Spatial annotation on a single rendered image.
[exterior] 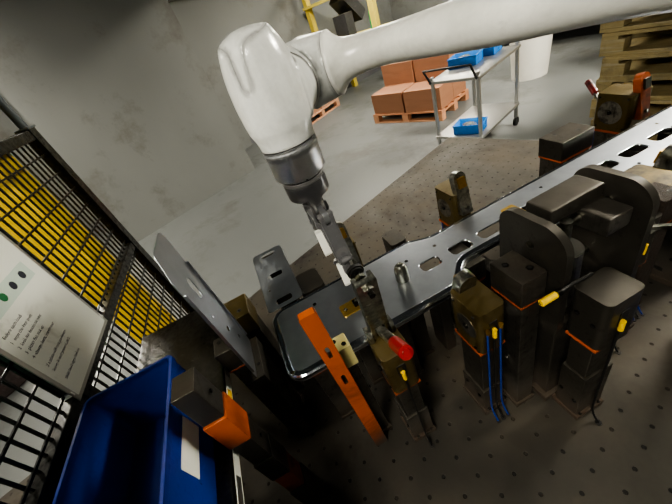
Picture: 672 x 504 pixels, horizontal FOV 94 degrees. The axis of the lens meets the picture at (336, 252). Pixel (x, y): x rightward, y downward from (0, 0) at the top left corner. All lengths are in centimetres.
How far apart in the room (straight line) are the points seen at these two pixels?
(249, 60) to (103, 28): 441
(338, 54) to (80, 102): 428
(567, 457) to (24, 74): 488
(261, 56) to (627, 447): 95
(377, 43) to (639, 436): 89
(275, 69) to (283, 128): 7
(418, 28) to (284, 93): 20
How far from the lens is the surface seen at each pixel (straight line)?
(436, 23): 51
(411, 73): 500
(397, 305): 72
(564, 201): 63
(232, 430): 61
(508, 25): 46
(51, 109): 473
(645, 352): 106
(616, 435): 94
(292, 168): 51
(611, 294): 64
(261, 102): 47
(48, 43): 479
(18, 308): 79
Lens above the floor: 154
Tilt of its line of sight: 36 degrees down
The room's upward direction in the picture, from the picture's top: 23 degrees counter-clockwise
